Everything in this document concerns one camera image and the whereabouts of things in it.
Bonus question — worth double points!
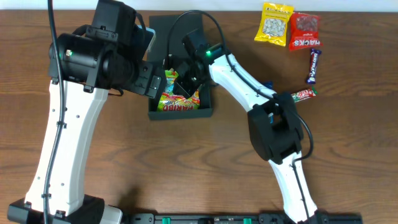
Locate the green Haribo gummy bag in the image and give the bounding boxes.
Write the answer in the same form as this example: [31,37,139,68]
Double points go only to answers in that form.
[157,70,200,112]

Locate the black box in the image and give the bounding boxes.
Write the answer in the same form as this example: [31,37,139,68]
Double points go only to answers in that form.
[147,14,213,120]

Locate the blue Oreo pack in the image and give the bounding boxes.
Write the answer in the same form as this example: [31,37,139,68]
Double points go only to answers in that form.
[261,81,274,124]

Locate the yellow nuts bag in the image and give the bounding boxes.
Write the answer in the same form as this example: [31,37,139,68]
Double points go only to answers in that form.
[254,2,294,47]

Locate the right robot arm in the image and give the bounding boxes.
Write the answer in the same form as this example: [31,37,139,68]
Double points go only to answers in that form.
[164,32,318,223]

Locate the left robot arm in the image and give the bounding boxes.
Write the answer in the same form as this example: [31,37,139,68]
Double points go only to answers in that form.
[7,1,165,223]

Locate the red green KitKat bar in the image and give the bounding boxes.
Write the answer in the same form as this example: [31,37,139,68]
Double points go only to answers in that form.
[291,87,318,103]

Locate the red Hacks candy bag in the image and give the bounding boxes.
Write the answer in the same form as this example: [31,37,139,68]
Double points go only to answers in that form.
[289,12,323,51]

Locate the purple Dairy Milk bar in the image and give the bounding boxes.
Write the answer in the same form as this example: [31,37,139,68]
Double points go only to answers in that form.
[306,49,322,85]

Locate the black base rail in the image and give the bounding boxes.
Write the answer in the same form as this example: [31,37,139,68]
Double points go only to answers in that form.
[121,212,363,224]

